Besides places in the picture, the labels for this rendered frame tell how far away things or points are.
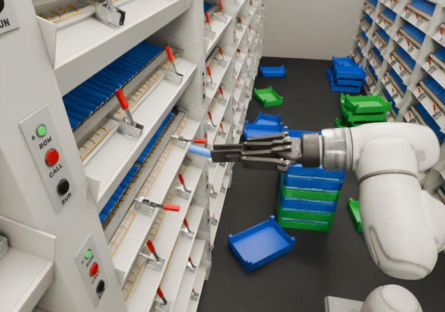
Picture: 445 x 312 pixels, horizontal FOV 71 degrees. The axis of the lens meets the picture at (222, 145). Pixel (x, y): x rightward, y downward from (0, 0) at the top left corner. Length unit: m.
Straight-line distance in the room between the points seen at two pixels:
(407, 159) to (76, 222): 0.55
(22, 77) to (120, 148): 0.26
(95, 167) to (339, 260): 1.53
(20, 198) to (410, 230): 0.54
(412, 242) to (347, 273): 1.25
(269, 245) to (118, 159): 1.38
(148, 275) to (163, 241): 0.11
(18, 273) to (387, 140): 0.60
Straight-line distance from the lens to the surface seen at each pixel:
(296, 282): 1.72
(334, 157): 0.65
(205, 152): 0.72
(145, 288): 0.85
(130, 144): 0.59
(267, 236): 1.87
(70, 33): 0.48
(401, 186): 0.62
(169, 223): 0.97
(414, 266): 0.60
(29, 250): 0.44
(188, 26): 0.95
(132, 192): 0.73
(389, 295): 1.19
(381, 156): 0.64
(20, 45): 0.36
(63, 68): 0.41
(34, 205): 0.39
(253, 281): 1.69
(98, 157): 0.56
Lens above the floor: 1.42
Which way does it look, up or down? 34 degrees down
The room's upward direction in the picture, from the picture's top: straight up
